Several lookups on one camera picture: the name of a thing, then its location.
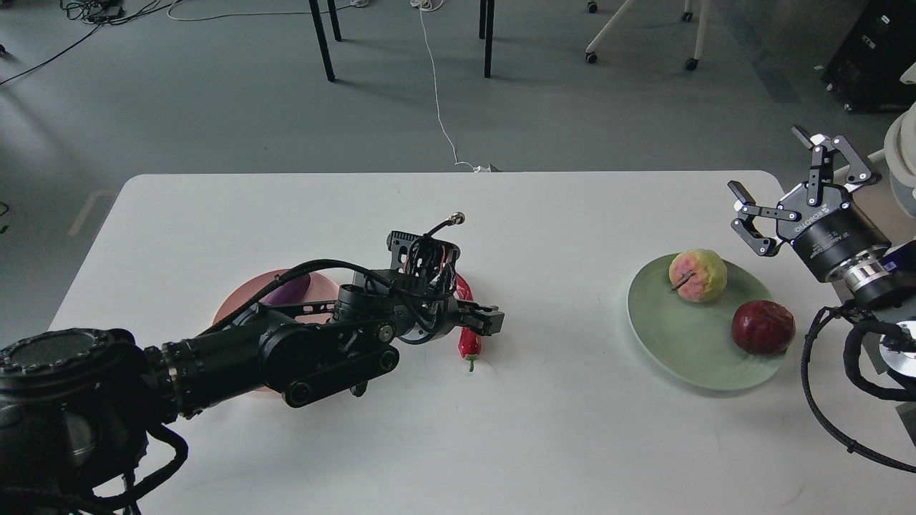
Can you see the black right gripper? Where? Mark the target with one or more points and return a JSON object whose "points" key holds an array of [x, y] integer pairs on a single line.
{"points": [[834, 232]]}

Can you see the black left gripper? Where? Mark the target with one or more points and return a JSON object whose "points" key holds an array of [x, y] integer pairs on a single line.
{"points": [[435, 319]]}

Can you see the red chili pepper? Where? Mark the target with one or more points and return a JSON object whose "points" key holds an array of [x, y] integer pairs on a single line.
{"points": [[470, 345]]}

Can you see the yellow green peach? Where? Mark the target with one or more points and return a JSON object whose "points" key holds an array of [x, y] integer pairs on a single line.
{"points": [[698, 275]]}

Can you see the dark red pomegranate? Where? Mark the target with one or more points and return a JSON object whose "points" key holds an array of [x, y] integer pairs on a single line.
{"points": [[762, 327]]}

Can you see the purple eggplant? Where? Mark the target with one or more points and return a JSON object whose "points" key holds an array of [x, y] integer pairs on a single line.
{"points": [[294, 291]]}

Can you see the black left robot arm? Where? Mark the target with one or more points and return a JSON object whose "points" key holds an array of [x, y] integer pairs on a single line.
{"points": [[86, 413]]}

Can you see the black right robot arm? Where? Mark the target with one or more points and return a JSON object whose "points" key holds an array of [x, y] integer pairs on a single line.
{"points": [[878, 351]]}

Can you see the white office chair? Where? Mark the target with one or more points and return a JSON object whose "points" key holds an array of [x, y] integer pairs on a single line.
{"points": [[898, 153]]}

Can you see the black equipment cart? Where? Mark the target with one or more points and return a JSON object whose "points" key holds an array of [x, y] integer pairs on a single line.
{"points": [[865, 74]]}

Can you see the pink plate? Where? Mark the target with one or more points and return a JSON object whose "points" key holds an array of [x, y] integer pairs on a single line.
{"points": [[233, 344]]}

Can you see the green plate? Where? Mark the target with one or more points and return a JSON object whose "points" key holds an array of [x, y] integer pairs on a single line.
{"points": [[692, 341]]}

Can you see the black table legs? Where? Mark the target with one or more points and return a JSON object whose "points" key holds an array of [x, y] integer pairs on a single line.
{"points": [[485, 30]]}

